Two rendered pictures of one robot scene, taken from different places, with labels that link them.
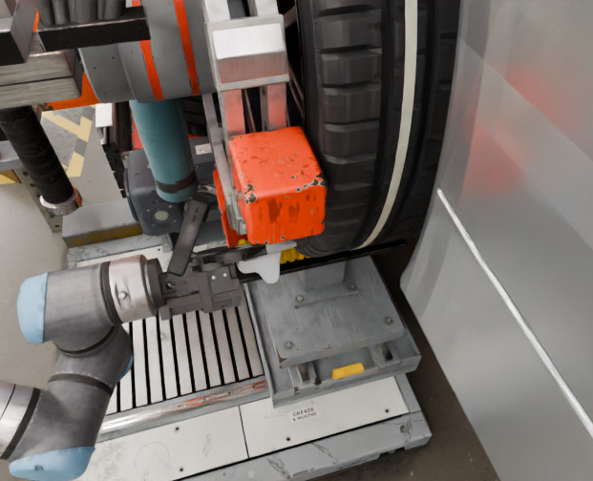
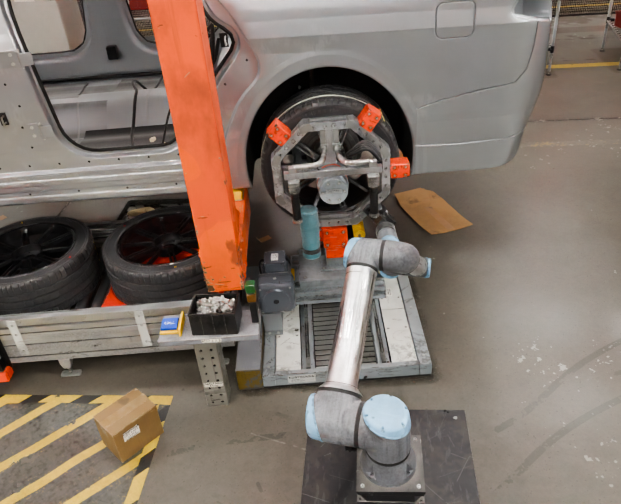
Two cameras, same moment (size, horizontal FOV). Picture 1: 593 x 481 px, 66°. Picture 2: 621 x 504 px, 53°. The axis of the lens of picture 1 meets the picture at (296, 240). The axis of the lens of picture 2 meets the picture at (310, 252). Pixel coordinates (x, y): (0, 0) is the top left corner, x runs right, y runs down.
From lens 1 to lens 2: 2.81 m
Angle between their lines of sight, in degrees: 55
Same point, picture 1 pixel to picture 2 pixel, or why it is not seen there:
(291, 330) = not seen: hidden behind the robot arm
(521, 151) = (429, 127)
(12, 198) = (180, 433)
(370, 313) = not seen: hidden behind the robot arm
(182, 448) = (396, 326)
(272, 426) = (392, 300)
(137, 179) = (283, 282)
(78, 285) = (389, 230)
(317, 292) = not seen: hidden behind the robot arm
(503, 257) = (433, 140)
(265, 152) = (397, 161)
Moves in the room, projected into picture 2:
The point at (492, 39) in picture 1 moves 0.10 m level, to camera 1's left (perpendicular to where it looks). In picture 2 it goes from (417, 120) to (415, 129)
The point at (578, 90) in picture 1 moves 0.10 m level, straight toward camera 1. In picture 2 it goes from (432, 117) to (450, 122)
